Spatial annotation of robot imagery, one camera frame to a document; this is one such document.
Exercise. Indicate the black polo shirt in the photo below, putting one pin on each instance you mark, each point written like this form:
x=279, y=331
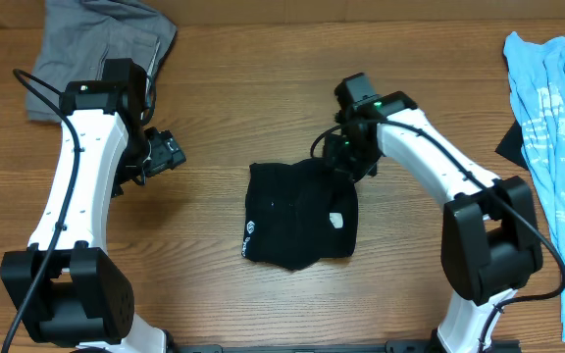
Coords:
x=298, y=214

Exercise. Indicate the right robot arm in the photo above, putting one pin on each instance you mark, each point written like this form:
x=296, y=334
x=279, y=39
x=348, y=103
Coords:
x=489, y=247

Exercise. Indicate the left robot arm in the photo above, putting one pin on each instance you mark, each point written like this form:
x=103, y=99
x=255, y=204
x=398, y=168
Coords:
x=66, y=289

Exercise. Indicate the folded grey shorts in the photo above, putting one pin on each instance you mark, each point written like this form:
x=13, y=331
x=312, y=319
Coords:
x=80, y=35

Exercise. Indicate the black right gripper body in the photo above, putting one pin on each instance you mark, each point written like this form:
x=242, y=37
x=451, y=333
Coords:
x=356, y=157

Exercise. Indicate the dark garment under blue shirt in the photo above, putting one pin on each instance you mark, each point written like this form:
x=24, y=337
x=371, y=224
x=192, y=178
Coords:
x=510, y=146

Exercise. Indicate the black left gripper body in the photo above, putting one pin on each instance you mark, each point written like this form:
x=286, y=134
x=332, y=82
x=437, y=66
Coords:
x=148, y=154

